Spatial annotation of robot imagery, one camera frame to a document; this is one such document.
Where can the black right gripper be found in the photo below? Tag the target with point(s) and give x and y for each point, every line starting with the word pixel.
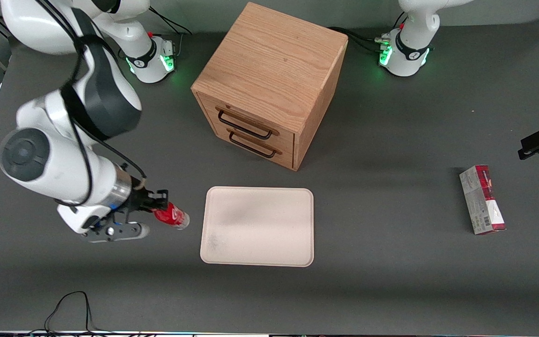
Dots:
pixel 139 199

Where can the red coke bottle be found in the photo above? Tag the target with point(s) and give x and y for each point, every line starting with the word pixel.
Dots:
pixel 173 216

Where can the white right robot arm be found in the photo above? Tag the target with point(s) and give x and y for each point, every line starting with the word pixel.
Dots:
pixel 63 159

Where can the beige rectangular tray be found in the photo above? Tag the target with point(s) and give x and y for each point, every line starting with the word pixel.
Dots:
pixel 258 227

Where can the red and white carton box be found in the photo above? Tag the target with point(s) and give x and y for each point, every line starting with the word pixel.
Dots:
pixel 482 199

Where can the wooden drawer front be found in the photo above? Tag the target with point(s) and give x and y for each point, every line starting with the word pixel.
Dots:
pixel 255 147
pixel 251 117

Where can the oak wooden drawer cabinet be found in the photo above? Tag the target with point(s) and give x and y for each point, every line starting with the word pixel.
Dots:
pixel 274 70

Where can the dark grey table mat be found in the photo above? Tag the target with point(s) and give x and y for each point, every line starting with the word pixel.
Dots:
pixel 367 281

